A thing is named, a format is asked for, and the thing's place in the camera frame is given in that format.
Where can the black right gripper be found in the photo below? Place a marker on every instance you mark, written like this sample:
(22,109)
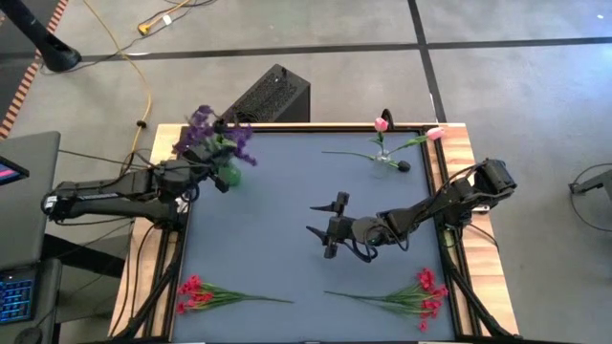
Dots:
(356,230)

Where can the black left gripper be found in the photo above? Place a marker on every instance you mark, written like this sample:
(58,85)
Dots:
(179,176)

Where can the purple artificial flower bunch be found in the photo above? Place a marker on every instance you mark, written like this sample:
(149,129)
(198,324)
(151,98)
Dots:
(241,138)
(196,126)

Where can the red artificial flower bunch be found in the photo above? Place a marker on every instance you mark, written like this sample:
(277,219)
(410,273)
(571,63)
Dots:
(193,284)
(425,278)

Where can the pink artificial tulip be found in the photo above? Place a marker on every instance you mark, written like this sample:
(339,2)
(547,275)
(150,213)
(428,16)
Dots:
(381,124)
(435,133)

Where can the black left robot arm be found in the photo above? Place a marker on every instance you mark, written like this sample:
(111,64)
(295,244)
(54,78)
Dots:
(95,196)

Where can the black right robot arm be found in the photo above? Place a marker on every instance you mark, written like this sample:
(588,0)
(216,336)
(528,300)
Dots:
(449,200)

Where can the green glass vase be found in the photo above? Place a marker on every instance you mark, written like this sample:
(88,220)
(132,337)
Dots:
(233,177)

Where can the clear ribbed glass vase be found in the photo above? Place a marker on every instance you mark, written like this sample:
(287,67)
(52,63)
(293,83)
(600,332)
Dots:
(381,167)

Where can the black computer tower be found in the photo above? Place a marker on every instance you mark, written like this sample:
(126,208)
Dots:
(272,95)

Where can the black floor stand pole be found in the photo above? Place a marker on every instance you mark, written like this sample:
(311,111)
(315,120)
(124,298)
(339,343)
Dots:
(57,56)

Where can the small lit screen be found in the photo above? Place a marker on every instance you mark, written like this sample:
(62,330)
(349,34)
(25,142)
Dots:
(9,173)

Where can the laptop with blue-lit keyboard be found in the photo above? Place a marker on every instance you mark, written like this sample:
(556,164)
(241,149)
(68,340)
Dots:
(16,298)

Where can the black computer mouse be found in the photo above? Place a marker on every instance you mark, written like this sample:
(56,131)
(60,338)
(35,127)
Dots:
(28,337)

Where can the black hoop floor stand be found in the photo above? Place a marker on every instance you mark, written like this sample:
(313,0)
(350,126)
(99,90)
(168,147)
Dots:
(593,184)

